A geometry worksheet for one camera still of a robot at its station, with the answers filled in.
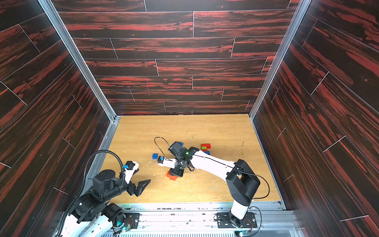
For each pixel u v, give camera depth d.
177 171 0.72
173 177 0.87
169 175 0.84
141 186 0.62
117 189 0.59
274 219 0.75
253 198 0.46
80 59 0.84
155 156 0.96
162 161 0.72
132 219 0.73
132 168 0.61
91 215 0.49
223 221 0.73
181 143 1.05
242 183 0.45
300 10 0.67
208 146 1.02
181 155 0.66
